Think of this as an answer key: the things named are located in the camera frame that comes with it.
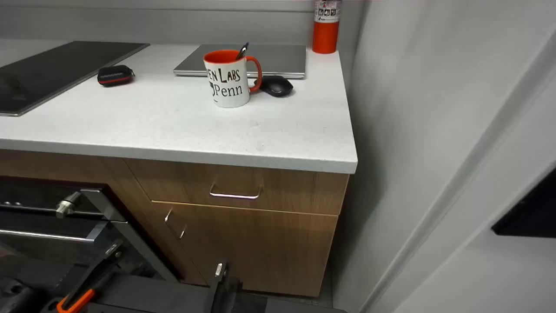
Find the white mug with orange interior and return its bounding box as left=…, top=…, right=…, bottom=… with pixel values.
left=202, top=48, right=264, bottom=109

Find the wooden drawer front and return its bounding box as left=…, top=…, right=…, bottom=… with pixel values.
left=123, top=158, right=351, bottom=217

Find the black computer mouse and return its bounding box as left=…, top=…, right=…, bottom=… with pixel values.
left=259, top=74, right=295, bottom=99

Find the wooden cabinet door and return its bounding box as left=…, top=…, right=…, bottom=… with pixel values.
left=150, top=200, right=341, bottom=299

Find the gray closed laptop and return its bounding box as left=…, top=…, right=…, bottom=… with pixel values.
left=172, top=43, right=308, bottom=81

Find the black case with red trim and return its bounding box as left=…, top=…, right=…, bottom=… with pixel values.
left=96, top=62, right=136, bottom=88

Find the black perforated mounting platform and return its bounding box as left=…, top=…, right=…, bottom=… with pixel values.
left=85, top=271, right=349, bottom=313

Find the black glass cooktop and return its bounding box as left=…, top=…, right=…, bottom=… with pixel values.
left=0, top=40, right=151, bottom=118

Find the silver drawer handle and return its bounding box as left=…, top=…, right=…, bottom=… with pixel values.
left=209, top=182, right=262, bottom=201

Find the silver cabinet door handle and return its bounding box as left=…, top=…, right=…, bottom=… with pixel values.
left=163, top=207, right=189, bottom=241

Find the silver oven handle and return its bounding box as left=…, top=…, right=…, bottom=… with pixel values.
left=0, top=191, right=82, bottom=221

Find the black clamp with orange handle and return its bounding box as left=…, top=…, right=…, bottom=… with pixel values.
left=54, top=241, right=125, bottom=313

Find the black wall panel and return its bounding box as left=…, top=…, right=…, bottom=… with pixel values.
left=490, top=167, right=556, bottom=240

